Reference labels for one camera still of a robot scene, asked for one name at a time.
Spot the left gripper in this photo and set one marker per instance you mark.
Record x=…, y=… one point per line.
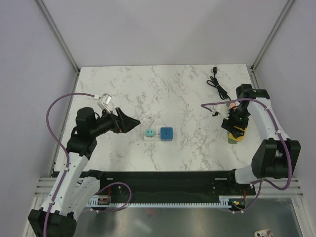
x=119, y=126

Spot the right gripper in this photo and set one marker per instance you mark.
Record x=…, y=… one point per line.
x=229, y=124

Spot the yellow cube socket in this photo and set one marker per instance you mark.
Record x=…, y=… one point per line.
x=238, y=131

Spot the green power strip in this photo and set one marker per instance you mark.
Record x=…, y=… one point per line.
x=232, y=141

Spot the teal usb charger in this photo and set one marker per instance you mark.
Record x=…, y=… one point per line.
x=150, y=133

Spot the white triangular power strip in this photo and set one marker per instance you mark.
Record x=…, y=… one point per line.
x=156, y=126

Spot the blue cube socket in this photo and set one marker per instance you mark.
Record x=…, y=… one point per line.
x=166, y=133

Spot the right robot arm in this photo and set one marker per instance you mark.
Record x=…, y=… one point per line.
x=277, y=154

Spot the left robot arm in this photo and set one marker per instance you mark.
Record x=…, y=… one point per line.
x=58, y=214

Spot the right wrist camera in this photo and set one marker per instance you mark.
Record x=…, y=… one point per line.
x=220, y=110

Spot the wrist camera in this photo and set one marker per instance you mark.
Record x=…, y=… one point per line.
x=103, y=101
x=220, y=110

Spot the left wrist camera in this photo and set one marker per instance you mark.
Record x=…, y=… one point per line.
x=103, y=101

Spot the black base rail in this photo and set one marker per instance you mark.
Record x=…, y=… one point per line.
x=169, y=187

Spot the white cable duct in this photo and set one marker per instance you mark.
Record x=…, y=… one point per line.
x=222, y=202

